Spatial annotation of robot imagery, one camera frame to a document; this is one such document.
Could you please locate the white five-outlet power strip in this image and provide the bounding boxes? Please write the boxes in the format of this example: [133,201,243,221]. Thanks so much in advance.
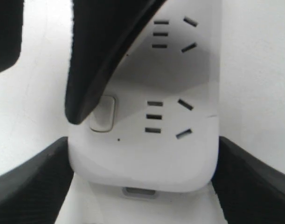
[68,0,222,193]

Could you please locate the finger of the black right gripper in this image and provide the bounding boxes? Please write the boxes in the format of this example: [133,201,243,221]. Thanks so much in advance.
[65,0,165,124]
[0,0,24,73]

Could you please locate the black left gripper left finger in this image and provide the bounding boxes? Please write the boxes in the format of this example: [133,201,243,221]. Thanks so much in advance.
[0,137,74,224]

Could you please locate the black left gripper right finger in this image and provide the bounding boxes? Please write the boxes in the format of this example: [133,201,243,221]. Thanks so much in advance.
[212,136,285,224]

